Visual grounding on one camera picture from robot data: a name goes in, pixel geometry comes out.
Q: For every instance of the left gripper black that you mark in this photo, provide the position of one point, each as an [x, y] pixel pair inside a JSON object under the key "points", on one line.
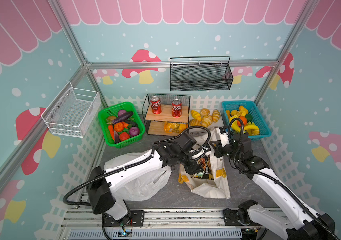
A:
{"points": [[194, 168]]}

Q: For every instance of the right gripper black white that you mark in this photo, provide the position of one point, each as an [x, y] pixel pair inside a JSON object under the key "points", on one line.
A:
{"points": [[217, 150]]}

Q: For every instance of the canvas tote bag yellow handles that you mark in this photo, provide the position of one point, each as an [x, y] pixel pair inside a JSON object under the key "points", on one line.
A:
{"points": [[211, 182]]}

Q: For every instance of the white plastic grocery bag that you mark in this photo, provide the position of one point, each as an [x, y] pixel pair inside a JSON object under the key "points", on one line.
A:
{"points": [[139, 183]]}

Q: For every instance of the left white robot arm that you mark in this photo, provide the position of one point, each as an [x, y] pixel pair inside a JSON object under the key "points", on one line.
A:
{"points": [[105, 183]]}

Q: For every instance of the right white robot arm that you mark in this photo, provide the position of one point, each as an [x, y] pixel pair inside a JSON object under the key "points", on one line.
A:
{"points": [[301, 222]]}

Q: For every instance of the white plastic tray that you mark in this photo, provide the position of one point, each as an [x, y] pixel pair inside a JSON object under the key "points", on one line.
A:
{"points": [[213, 126]]}

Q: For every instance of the yellow banana bunch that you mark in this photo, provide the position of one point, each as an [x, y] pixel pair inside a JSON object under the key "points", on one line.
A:
{"points": [[238, 126]]}

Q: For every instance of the orange fruit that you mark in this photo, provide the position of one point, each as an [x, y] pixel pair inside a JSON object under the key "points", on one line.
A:
{"points": [[244, 121]]}

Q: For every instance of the small striped croissant right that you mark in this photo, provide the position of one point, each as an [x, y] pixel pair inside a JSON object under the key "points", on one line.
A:
{"points": [[216, 115]]}

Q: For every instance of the long striped croissant centre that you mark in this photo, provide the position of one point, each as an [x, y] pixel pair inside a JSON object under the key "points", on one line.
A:
{"points": [[206, 121]]}

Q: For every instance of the large striped croissant left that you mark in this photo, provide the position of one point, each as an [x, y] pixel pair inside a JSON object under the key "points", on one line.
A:
{"points": [[194, 122]]}

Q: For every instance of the pale round bread roll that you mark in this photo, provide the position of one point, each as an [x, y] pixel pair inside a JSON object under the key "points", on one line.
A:
{"points": [[204, 112]]}

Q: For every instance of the teal plastic basket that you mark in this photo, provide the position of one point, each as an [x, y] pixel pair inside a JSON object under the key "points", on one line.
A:
{"points": [[250, 111]]}

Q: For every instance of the yellow striped bread roll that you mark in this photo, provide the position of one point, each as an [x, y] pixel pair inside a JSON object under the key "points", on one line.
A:
{"points": [[196, 115]]}

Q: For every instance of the red cola can right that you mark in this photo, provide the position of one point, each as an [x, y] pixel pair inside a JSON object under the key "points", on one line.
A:
{"points": [[176, 108]]}

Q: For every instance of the red cola can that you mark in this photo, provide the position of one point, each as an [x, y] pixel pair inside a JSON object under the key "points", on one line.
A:
{"points": [[176, 108], [155, 103]]}

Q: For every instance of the purple onion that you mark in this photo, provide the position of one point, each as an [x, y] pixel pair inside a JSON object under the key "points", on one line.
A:
{"points": [[134, 131]]}

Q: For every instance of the red cola can left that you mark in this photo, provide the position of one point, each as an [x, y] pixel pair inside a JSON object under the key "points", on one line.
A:
{"points": [[155, 103]]}

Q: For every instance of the red tomato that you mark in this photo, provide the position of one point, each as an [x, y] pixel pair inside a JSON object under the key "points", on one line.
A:
{"points": [[124, 136]]}

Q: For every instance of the purple eggplant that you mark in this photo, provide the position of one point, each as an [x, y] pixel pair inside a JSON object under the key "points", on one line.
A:
{"points": [[121, 118]]}

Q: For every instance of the green plastic basket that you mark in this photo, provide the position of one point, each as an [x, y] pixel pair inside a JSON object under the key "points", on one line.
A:
{"points": [[111, 113]]}

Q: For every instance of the orange pumpkin toy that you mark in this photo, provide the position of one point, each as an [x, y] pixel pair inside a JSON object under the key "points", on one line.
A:
{"points": [[119, 127]]}

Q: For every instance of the orange carrot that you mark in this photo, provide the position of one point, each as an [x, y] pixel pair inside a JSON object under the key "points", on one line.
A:
{"points": [[111, 131]]}

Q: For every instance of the black wire two-tier shelf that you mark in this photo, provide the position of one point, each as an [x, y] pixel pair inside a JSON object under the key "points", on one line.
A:
{"points": [[154, 124]]}

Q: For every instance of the black mesh wall basket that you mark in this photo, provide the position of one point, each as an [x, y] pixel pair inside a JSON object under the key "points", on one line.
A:
{"points": [[205, 73]]}

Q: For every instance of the white wire wall basket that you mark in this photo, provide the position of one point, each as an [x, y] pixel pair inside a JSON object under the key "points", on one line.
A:
{"points": [[72, 111]]}

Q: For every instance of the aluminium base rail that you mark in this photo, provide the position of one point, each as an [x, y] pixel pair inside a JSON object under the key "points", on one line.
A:
{"points": [[162, 224]]}

